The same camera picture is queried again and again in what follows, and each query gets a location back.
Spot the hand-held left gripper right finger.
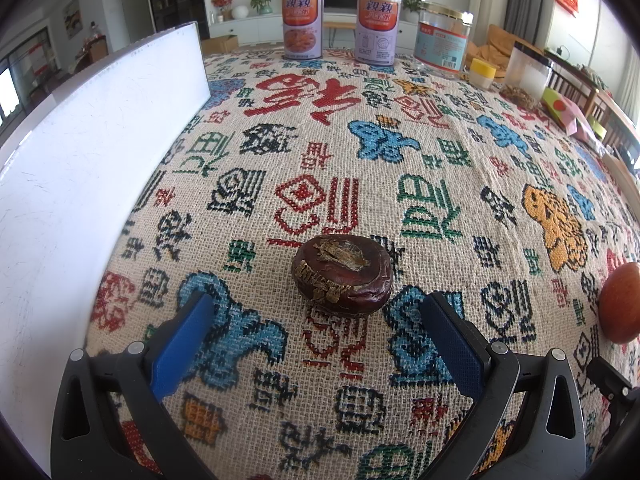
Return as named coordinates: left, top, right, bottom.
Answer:
left=421, top=291, right=587, bottom=480

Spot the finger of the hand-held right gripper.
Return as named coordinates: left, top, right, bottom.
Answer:
left=586, top=357, right=640, bottom=441

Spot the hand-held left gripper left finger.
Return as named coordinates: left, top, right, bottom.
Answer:
left=51, top=292, right=216, bottom=480

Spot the red apple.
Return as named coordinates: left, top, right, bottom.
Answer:
left=598, top=261, right=640, bottom=345

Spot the brown water chestnut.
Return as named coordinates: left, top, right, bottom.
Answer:
left=291, top=233, right=394, bottom=317

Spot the white cardboard box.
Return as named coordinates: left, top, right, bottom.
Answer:
left=0, top=21, right=212, bottom=463

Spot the printed woven tablecloth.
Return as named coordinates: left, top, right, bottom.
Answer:
left=82, top=47, right=640, bottom=480

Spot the pile of nut shells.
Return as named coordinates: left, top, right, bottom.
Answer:
left=500, top=85, right=538, bottom=109

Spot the pink snack bag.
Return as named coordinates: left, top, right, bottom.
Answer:
left=542, top=87, right=608, bottom=137

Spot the small yellow cup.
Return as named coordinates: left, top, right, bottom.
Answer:
left=470, top=58, right=497, bottom=86

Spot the wooden slatted chair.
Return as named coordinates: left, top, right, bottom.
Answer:
left=545, top=50, right=640, bottom=161

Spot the clear jar with black lid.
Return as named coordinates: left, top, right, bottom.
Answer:
left=505, top=42, right=553, bottom=101

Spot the brown cardboard box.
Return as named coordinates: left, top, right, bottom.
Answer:
left=201, top=35, right=238, bottom=56

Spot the orange bean bag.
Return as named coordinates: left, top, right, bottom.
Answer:
left=470, top=25, right=521, bottom=61

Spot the clear jar with gold lid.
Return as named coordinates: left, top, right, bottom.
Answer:
left=414, top=2, right=473, bottom=73

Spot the right red-label can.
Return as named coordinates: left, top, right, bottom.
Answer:
left=356, top=0, right=402, bottom=65

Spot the red-label can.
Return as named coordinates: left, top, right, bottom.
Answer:
left=356, top=0, right=402, bottom=65
left=281, top=0, right=326, bottom=59

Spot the white television cabinet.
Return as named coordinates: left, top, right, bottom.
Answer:
left=207, top=10, right=421, bottom=52

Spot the left red-label can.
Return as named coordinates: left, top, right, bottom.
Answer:
left=281, top=0, right=326, bottom=59

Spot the dark tall cabinet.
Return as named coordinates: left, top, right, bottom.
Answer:
left=145, top=0, right=203, bottom=41

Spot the grey curtain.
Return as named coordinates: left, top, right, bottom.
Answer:
left=510, top=0, right=556, bottom=47

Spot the wall painting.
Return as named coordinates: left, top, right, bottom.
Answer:
left=64, top=0, right=82, bottom=38

